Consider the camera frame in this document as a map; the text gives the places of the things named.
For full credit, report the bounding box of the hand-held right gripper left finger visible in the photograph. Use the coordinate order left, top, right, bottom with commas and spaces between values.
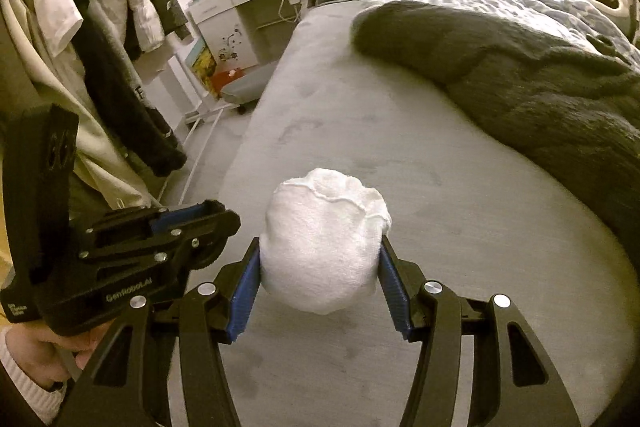
55, 237, 262, 427

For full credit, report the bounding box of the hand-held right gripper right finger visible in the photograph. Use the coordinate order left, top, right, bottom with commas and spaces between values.
377, 234, 583, 427

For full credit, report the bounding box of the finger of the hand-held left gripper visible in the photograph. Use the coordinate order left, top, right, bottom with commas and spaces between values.
80, 201, 241, 242
80, 234, 233, 283

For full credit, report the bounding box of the large white sock ball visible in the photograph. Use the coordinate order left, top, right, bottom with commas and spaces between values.
260, 167, 393, 314

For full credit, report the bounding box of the person's left hand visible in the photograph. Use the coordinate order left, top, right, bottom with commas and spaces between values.
27, 324, 108, 383

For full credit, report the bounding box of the white clothes rack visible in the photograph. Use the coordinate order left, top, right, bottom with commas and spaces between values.
170, 47, 236, 202

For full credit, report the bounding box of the grey bed mattress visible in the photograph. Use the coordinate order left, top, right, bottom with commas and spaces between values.
167, 0, 636, 427

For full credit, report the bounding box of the black fluffy garment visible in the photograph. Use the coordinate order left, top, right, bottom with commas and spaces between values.
75, 7, 188, 178

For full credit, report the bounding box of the cream garment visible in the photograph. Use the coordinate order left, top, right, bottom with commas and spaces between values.
0, 0, 151, 218

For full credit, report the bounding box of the orange box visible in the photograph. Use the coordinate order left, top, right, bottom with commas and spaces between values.
210, 69, 238, 95

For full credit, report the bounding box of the grey padded stool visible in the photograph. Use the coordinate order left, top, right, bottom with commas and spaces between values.
220, 66, 273, 115

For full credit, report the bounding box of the colourful picture canvas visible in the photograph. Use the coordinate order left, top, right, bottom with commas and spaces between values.
186, 38, 221, 100

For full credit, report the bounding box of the white vanity desk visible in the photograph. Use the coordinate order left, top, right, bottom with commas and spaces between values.
187, 0, 308, 98

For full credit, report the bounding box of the grey fluffy blanket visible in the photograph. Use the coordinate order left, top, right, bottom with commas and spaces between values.
352, 1, 640, 228

